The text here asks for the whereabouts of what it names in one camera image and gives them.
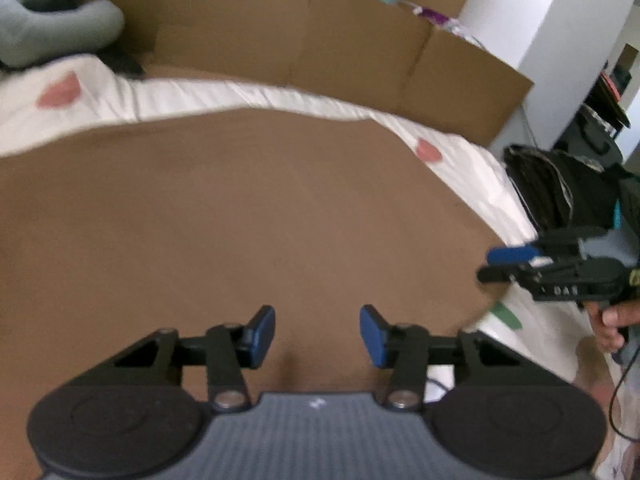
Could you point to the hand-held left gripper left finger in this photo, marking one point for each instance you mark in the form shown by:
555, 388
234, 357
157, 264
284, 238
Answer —
262, 332

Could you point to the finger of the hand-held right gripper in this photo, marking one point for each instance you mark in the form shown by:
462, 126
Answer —
510, 255
500, 274

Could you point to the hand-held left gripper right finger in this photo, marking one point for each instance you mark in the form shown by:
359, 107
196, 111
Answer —
372, 332

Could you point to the brown printed t-shirt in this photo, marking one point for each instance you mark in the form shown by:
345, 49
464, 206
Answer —
200, 210

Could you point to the person's right hand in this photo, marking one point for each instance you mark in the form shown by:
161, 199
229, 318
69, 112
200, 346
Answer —
612, 320

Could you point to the black knit garment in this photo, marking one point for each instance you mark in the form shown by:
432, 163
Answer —
540, 185

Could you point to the purple white packet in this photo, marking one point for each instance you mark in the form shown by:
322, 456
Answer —
440, 22

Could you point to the bear-print cream blanket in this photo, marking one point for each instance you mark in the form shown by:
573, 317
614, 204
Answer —
100, 90

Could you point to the flat cardboard sheet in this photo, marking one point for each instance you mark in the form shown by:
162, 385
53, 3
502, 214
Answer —
300, 35

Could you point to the grey neck pillow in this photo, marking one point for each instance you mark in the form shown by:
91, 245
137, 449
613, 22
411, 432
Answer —
60, 30

